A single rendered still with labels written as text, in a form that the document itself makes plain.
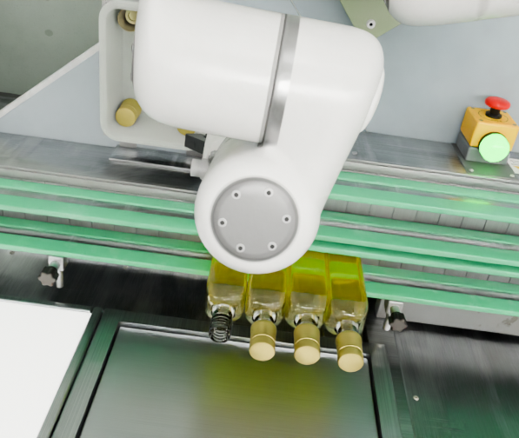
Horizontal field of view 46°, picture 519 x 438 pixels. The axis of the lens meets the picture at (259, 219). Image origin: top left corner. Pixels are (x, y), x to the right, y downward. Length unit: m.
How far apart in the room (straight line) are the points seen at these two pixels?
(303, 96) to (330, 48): 0.03
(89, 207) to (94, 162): 0.12
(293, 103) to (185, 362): 0.68
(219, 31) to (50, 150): 0.81
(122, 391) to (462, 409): 0.53
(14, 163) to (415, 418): 0.76
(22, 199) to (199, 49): 0.72
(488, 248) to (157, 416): 0.56
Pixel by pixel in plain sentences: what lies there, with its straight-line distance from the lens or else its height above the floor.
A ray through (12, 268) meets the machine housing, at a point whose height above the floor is 0.86.
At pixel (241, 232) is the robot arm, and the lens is 0.35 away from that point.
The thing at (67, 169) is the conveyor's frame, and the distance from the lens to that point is 1.06.
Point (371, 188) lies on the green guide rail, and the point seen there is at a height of 0.92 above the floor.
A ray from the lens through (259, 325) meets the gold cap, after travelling 0.82.
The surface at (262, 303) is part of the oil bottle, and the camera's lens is 0.85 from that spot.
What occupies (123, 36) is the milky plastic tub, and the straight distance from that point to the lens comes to 1.05.
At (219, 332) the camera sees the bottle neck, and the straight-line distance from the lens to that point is 0.84.
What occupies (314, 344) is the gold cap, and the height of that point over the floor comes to 1.16.
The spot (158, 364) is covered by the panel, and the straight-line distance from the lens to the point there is 0.96.
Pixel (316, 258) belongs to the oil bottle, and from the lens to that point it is 0.94.
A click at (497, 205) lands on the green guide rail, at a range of 1.00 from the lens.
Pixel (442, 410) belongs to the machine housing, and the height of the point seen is 1.07.
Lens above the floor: 1.75
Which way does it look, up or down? 59 degrees down
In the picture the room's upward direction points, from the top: 174 degrees counter-clockwise
